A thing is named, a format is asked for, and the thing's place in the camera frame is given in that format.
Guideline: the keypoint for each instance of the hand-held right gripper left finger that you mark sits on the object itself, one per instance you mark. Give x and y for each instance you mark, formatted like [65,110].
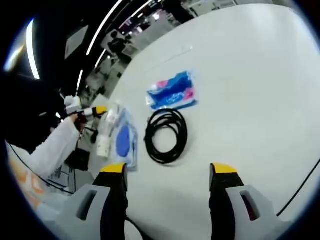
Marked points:
[113,200]

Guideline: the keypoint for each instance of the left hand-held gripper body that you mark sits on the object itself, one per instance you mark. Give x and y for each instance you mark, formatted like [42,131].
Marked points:
[73,106]

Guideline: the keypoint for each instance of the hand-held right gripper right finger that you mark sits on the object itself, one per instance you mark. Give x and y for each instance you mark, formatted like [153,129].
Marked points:
[223,200]

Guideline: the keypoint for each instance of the small clear plastic packet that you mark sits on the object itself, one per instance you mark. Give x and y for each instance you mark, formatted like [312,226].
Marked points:
[112,116]

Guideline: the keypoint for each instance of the clear packet with blue pad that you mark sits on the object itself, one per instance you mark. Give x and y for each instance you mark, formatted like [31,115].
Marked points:
[123,137]

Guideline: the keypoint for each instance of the blue and pink packet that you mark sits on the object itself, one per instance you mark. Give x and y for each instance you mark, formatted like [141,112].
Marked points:
[172,95]

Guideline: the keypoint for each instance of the thin clear plastic strip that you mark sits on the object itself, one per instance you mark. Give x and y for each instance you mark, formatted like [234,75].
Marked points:
[188,48]

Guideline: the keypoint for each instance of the ceiling light strip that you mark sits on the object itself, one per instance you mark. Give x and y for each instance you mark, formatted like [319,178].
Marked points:
[80,82]
[32,50]
[105,25]

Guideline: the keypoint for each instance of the grey ceiling panel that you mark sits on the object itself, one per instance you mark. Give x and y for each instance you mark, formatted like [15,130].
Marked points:
[76,41]

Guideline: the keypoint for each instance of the white table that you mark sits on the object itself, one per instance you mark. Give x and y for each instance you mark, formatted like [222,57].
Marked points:
[250,87]

